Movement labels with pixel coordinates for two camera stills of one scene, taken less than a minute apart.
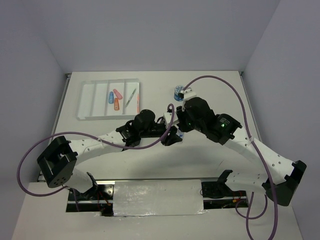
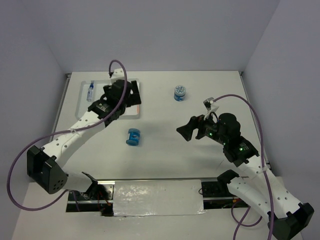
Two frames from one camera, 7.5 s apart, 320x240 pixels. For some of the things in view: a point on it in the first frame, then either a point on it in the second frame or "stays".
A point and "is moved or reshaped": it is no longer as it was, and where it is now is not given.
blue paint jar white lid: x=177 y=89 stays
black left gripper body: x=157 y=130 → x=125 y=104
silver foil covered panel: x=131 y=198 stays
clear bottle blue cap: x=180 y=134 is moved or reshaped
